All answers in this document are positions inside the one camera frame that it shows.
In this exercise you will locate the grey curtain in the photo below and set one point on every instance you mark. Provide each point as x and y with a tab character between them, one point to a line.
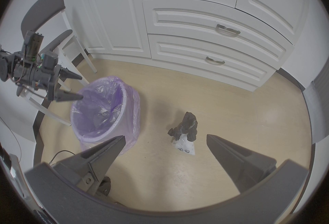
321	77

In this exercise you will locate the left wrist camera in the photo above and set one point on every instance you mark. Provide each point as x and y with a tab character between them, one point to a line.
48	59

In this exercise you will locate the white trash bin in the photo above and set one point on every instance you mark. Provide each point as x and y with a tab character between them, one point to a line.
120	120

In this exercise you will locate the crumpled black plastic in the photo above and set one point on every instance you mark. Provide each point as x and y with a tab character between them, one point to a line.
186	122

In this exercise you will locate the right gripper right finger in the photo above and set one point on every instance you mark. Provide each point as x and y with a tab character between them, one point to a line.
236	163

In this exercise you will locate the white chair grey cushions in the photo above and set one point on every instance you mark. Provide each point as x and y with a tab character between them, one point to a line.
43	6

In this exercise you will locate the white printed wrapper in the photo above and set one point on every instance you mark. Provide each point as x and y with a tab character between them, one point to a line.
185	148

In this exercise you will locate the purple plastic bag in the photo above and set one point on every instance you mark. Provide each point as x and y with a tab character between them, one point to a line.
102	104

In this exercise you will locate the white wardrobe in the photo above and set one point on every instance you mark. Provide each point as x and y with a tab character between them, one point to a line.
123	12

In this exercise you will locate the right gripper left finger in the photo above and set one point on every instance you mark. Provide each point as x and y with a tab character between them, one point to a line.
97	158

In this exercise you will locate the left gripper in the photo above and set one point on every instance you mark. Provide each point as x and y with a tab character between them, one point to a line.
33	76

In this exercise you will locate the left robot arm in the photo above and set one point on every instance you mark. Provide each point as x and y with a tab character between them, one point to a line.
6	66

